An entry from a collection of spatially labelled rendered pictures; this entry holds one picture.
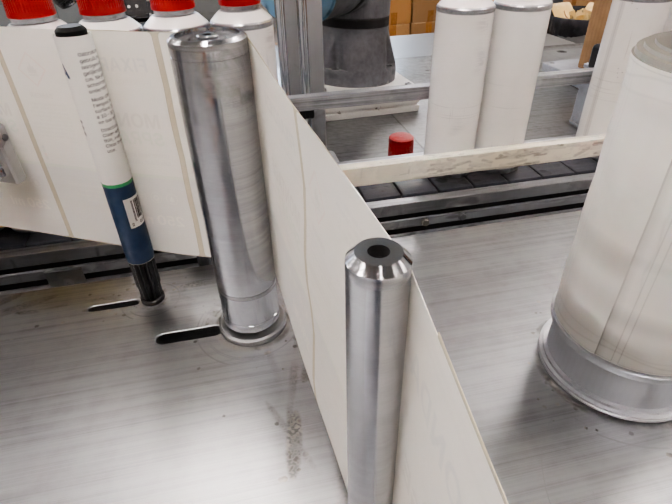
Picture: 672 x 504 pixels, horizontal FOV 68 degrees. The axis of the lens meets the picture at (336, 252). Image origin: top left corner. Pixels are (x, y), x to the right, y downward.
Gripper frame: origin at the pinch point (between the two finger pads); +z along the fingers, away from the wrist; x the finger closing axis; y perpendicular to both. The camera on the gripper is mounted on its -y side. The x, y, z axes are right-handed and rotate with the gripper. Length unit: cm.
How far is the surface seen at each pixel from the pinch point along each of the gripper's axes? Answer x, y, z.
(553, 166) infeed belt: -51, 44, 17
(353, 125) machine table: -19.9, 32.4, 12.3
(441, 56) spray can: -52, 30, 5
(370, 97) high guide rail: -47, 25, 8
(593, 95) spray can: -52, 48, 10
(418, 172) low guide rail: -52, 27, 15
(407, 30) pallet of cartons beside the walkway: 260, 177, -27
